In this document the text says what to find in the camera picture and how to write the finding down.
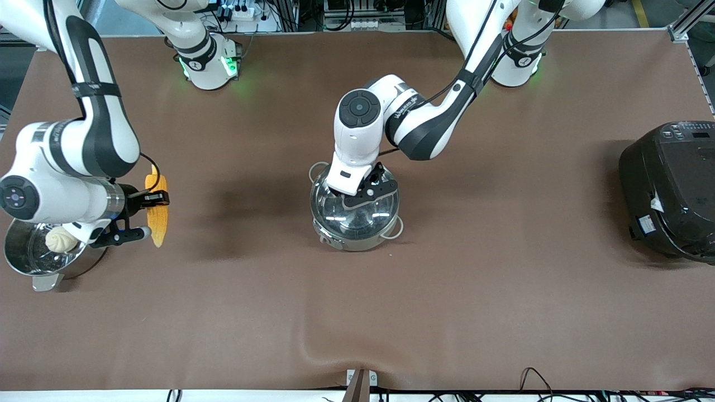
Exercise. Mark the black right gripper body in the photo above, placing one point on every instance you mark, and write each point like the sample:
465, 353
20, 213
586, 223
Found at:
133, 201

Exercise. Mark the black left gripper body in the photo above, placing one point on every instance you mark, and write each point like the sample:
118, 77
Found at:
379, 175

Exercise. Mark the yellow corn cob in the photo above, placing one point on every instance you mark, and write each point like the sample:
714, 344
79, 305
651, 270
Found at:
159, 229

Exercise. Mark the glass pot lid with knob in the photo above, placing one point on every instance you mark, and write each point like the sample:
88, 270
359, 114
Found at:
329, 215

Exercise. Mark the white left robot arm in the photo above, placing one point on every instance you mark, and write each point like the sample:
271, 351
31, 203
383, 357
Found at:
357, 139

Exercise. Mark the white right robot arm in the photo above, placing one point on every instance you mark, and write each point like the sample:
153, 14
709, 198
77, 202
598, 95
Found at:
106, 134

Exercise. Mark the steel steamer pot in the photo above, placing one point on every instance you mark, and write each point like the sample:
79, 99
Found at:
33, 262

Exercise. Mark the white steamed bun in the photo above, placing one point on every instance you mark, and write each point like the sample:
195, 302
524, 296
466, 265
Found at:
58, 241

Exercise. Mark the brown table mat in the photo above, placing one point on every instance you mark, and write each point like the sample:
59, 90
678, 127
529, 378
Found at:
223, 312

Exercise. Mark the white power strip with plugs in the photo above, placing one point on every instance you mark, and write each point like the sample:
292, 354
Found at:
243, 14

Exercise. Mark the black rice cooker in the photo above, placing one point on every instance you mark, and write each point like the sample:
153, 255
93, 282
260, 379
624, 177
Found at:
670, 190

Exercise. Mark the metal clamp bracket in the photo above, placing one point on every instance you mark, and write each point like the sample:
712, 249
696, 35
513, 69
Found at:
361, 382

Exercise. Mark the aluminium frame profile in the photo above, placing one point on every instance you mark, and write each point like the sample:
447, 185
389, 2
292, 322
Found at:
684, 25

